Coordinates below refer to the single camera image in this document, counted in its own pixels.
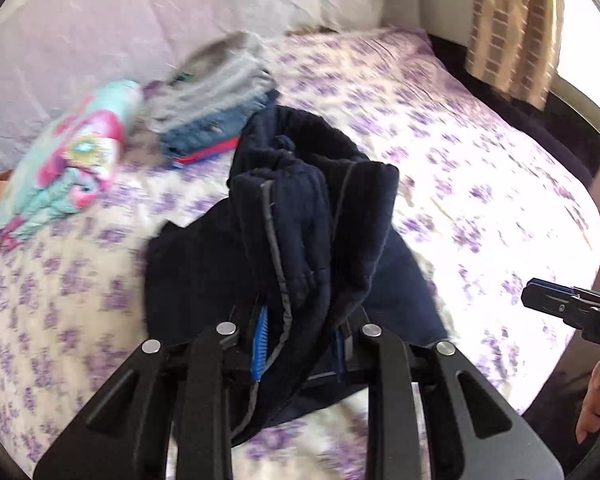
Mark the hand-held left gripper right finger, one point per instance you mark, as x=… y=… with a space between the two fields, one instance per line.
x=339 y=357

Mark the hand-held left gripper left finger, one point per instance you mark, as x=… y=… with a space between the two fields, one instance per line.
x=259 y=342

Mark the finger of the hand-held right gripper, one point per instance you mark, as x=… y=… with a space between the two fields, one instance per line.
x=550 y=286
x=545 y=304

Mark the navy blue pants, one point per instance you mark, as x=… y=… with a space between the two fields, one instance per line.
x=290 y=210

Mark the person's right hand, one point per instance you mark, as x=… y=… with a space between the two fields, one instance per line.
x=591 y=410

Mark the purple floral bedspread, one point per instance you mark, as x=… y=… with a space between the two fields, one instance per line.
x=480 y=185

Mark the dark window ledge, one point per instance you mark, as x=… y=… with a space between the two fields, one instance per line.
x=545 y=125

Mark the folded red garment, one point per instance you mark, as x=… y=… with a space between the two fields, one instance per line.
x=205 y=152

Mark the folded blue jeans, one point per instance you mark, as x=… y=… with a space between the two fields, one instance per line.
x=205 y=127

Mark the window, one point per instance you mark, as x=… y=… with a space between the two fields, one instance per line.
x=590 y=50

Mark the folded teal pink floral blanket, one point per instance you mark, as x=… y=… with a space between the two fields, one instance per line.
x=75 y=160

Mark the beige brown striped curtain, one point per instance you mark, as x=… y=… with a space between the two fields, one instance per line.
x=515 y=25

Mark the folded grey garment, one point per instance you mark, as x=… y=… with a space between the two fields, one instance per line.
x=215 y=80

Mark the white lace cloth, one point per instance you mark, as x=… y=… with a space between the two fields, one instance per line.
x=105 y=25

